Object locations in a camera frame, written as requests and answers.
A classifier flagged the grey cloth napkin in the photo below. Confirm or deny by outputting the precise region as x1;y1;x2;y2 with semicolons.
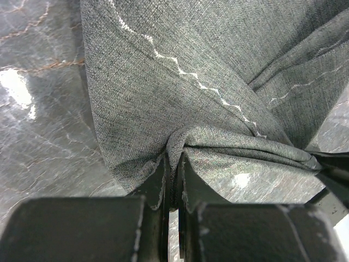
81;1;348;208

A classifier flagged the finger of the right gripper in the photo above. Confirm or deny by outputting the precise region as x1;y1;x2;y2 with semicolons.
308;151;348;226

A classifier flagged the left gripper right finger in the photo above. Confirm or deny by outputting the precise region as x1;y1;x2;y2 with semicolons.
177;154;346;261

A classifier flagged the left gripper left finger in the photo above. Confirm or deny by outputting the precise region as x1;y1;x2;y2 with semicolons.
1;157;170;261

